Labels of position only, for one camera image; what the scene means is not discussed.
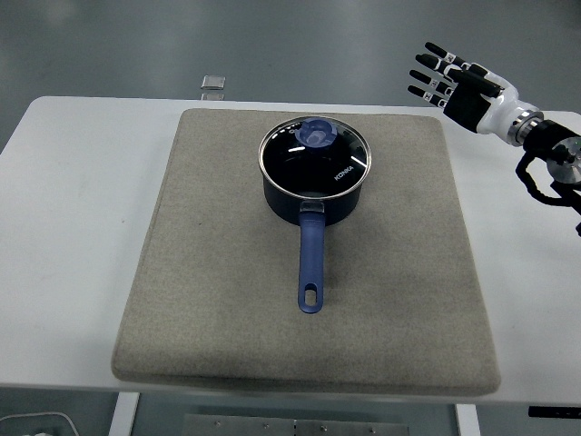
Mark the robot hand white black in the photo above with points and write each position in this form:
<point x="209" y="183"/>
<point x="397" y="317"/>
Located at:
<point x="467" y="106"/>

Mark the glass lid with blue knob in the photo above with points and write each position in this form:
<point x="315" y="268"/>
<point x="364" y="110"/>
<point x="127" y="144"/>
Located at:
<point x="315" y="132"/>

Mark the silver square floor plate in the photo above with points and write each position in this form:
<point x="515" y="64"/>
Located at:
<point x="212" y="96"/>
<point x="213" y="82"/>

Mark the beige grey fabric mat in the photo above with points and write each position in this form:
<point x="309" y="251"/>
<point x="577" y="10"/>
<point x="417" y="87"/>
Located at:
<point x="204" y="272"/>

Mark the white table leg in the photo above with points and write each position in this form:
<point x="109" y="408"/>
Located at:
<point x="467" y="422"/>
<point x="125" y="415"/>

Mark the black bar under table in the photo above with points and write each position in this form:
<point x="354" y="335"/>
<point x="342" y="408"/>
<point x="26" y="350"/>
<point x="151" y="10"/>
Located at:
<point x="556" y="412"/>

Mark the grey metal plate with screws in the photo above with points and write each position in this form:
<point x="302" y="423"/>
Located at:
<point x="295" y="427"/>

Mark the white rounded object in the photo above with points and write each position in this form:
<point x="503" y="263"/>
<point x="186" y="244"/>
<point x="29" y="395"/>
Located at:
<point x="54" y="420"/>

